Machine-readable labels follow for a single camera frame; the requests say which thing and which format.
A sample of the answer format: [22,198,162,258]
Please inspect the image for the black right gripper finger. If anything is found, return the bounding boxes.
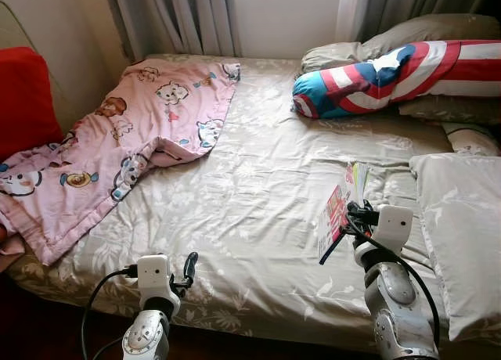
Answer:
[319,230,353,265]

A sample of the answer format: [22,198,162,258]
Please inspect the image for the pink cover book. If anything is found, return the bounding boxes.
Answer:
[317,162,373,265]

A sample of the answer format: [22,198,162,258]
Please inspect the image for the pink cartoon print blanket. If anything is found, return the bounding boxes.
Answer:
[0,57,241,267]

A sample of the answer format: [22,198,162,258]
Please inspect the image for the bed with grey floral sheet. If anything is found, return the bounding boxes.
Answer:
[4,53,501,353]

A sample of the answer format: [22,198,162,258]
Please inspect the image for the large grey floral pillow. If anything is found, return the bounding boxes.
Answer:
[409,153,501,341]

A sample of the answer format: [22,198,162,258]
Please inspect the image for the small white patterned pillow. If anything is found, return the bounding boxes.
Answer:
[442,124,500,157]

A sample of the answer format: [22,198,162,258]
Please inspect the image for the shield print bolster pillow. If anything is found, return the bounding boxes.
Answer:
[292,39,501,120]

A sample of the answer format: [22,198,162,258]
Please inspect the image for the grey curtain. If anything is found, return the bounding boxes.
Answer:
[102,0,240,59]
[337,0,501,44]

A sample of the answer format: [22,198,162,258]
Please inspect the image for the red folded mattress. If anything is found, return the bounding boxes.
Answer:
[0,47,65,161]

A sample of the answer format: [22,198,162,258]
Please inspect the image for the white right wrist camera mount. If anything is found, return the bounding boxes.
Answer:
[374,205,414,255]

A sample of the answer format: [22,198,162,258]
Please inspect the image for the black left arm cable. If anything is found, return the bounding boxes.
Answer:
[81,268,140,360]

